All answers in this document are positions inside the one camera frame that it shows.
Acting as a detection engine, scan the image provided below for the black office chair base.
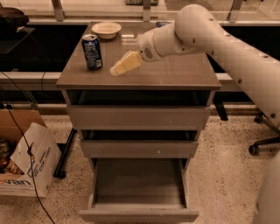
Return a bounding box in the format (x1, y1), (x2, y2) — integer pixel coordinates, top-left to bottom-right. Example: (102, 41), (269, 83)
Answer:
(248, 112), (280, 156)

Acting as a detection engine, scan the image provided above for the white cardboard box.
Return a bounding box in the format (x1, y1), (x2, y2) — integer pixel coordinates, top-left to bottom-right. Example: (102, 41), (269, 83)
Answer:
(0, 109), (61, 198)

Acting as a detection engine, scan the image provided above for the grey bottom drawer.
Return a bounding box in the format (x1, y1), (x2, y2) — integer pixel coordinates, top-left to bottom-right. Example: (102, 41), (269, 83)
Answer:
(80, 158), (199, 223)

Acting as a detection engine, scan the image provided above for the blue chip bag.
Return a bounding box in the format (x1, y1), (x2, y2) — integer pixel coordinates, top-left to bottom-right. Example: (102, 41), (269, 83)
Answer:
(156, 21), (170, 28)

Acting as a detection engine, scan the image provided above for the grey top drawer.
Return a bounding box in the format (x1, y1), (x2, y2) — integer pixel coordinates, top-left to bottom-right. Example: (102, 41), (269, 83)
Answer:
(67, 90), (210, 130)

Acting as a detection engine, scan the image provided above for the grey middle drawer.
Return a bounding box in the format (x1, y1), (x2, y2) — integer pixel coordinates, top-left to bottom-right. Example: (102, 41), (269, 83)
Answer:
(80, 130), (198, 158)

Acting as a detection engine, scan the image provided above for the black bag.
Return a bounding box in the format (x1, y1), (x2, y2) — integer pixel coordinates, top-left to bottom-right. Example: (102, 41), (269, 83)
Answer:
(0, 7), (29, 35)

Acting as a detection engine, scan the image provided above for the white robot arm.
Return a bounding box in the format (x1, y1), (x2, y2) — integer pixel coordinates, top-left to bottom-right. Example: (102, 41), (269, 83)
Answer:
(110, 4), (280, 128)

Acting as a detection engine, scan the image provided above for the white bowl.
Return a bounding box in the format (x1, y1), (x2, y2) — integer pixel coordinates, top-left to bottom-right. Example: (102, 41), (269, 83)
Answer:
(91, 22), (122, 39)

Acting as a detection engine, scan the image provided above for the blue pepsi can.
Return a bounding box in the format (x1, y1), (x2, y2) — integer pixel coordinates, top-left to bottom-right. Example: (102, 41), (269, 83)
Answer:
(81, 34), (102, 70)

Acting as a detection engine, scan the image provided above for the grey drawer cabinet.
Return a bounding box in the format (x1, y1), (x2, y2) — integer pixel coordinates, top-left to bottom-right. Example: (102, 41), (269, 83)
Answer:
(55, 21), (222, 165)

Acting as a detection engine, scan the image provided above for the grey drawer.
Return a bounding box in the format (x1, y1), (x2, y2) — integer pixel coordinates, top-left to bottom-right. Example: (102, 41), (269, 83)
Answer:
(67, 90), (210, 130)
(80, 130), (198, 158)
(80, 158), (199, 223)

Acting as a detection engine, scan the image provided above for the black cable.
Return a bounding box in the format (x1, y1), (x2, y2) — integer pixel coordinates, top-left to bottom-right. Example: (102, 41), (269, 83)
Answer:
(0, 71), (56, 224)

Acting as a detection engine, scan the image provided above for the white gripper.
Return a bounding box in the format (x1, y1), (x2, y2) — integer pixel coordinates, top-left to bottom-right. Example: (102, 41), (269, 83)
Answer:
(110, 29), (162, 76)

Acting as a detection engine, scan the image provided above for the black table leg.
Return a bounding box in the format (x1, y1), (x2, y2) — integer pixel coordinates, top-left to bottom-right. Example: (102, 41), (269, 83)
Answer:
(53, 129), (77, 179)

